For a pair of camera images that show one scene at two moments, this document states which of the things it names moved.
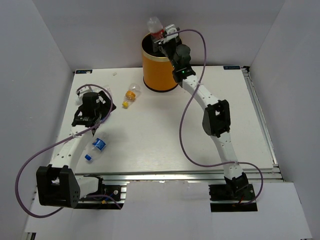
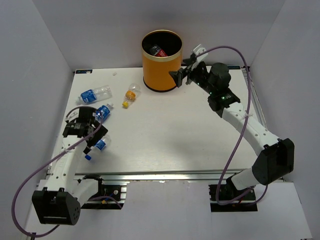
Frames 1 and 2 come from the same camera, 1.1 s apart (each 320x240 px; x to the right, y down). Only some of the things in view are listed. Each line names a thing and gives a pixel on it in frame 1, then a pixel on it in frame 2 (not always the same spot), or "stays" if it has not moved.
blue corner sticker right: x=231 y=67 stays
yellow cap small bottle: x=132 y=93 stays
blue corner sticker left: x=84 y=71 stays
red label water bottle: x=156 y=28 to x=156 y=51
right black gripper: x=164 y=43 to x=177 y=76
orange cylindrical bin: x=157 y=66 stays
